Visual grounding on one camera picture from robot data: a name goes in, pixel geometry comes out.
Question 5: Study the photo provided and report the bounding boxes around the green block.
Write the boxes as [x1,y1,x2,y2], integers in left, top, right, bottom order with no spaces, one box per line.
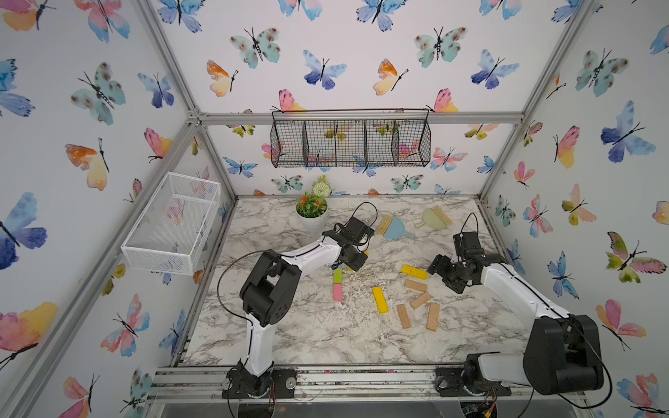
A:
[333,269,343,284]

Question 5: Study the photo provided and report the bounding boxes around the pink block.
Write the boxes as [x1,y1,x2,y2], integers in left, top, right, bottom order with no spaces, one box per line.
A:
[333,283,343,302]

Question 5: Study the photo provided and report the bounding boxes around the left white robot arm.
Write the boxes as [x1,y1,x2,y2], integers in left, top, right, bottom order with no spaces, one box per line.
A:
[226,216,375,398]

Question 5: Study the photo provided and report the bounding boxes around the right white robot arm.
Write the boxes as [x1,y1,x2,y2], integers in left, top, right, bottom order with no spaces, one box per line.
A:
[427,232,609,395]

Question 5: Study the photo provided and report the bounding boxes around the white pot with plant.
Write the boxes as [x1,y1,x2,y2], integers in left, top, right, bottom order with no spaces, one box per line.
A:
[295,174,332,234]

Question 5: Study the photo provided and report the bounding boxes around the wooden block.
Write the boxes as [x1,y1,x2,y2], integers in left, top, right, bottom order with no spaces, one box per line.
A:
[404,280,428,293]
[426,303,441,332]
[397,304,411,329]
[410,292,432,310]

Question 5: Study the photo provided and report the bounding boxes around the black wire wall basket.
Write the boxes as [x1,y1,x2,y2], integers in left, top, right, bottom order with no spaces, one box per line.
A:
[264,109,431,169]

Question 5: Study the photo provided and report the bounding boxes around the white mesh wall basket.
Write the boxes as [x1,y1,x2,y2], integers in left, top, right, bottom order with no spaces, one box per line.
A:
[121,172,221,275]

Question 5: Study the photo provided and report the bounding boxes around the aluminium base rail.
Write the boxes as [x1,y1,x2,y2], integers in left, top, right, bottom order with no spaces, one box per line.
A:
[151,364,586,403]

